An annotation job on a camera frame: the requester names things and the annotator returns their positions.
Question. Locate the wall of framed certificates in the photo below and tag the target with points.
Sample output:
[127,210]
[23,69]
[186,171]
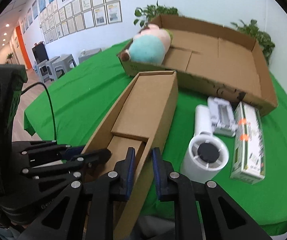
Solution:
[83,12]

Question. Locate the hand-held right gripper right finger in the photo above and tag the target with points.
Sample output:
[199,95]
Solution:
[157,173]

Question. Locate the green tablecloth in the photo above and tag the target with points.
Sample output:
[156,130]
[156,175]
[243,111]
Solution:
[83,100]

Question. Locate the black cabinet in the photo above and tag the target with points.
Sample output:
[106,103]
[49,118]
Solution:
[40,51]

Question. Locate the white green medicine box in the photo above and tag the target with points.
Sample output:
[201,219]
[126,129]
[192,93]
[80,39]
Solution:
[248,155]

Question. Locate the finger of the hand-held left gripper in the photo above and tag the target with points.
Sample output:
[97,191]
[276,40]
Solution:
[73,152]
[93,157]

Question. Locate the grey plastic stool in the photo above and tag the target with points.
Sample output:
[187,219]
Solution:
[67,63]
[43,70]

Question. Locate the light grey plastic holder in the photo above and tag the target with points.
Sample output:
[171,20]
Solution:
[223,116]

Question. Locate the white handheld vacuum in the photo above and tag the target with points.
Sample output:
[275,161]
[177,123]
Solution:
[203,120]

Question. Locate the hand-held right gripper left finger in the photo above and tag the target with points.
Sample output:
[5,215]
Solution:
[130,170]

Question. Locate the small potted plant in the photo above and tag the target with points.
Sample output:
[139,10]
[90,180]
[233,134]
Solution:
[9,58]

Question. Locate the green leafy plant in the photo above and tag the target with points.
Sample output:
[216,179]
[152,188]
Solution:
[168,11]
[261,37]

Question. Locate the narrow cardboard box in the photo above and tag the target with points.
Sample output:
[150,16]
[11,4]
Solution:
[146,105]

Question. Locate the pink and blue plush toy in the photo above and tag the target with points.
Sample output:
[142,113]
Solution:
[148,50]

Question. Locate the orange door panel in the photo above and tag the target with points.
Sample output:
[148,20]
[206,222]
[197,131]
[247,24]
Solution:
[23,47]

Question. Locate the large cardboard box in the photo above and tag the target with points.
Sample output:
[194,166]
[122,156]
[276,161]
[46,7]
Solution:
[221,62]

